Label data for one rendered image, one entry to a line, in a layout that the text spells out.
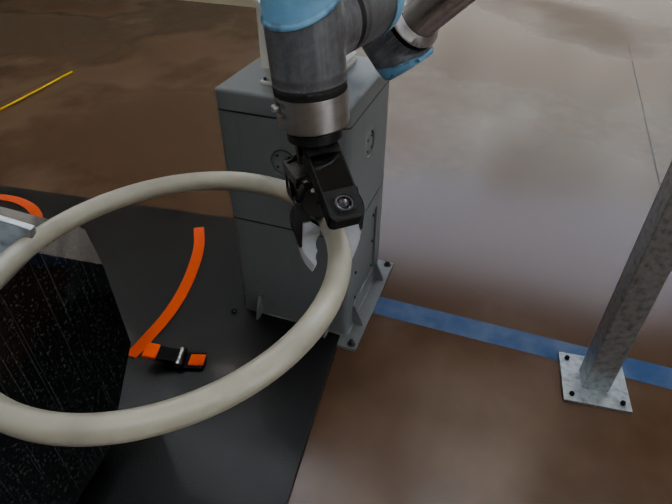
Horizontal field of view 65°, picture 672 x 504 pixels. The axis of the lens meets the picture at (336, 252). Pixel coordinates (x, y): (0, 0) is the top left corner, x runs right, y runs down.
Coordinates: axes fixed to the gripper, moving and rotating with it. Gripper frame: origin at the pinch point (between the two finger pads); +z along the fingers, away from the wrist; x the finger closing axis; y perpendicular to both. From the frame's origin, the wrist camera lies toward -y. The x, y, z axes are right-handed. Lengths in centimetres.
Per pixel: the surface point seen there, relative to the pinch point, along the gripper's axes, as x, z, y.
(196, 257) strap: 17, 81, 128
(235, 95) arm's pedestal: -4, 3, 83
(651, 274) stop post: -91, 46, 13
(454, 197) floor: -109, 90, 131
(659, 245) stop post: -90, 37, 13
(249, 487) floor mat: 22, 87, 25
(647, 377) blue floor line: -108, 96, 13
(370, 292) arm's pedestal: -41, 87, 83
